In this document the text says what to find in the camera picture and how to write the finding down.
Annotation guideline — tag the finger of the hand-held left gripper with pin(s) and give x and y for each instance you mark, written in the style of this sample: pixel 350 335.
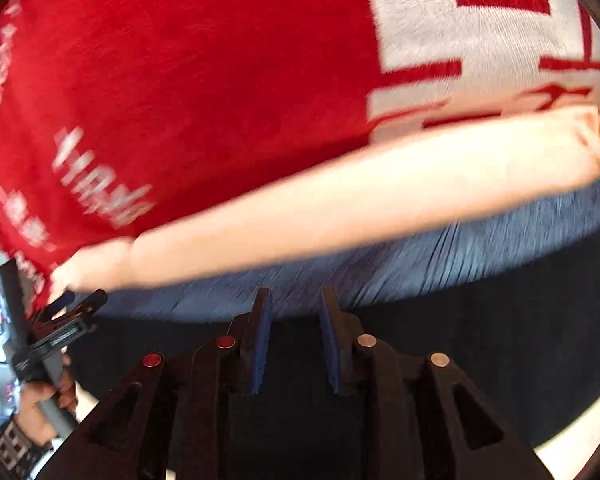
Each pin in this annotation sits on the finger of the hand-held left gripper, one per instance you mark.
pixel 55 309
pixel 92 304

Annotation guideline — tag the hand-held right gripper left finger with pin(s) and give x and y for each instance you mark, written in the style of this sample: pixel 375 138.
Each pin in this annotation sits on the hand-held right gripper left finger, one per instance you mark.
pixel 259 345

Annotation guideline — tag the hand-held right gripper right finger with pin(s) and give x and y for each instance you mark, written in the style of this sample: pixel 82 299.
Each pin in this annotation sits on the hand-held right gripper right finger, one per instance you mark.
pixel 330 345

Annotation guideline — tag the black pants with grey waistband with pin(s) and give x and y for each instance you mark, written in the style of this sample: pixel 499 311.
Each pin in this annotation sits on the black pants with grey waistband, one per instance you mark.
pixel 455 340

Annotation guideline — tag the person's left forearm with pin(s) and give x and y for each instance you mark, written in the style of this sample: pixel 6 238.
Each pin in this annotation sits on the person's left forearm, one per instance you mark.
pixel 15 445

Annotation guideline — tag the person's left hand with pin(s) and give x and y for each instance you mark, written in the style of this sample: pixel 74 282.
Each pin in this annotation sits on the person's left hand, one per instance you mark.
pixel 35 410

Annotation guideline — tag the red printed blanket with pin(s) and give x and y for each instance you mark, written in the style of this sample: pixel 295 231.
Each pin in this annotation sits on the red printed blanket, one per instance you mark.
pixel 180 85

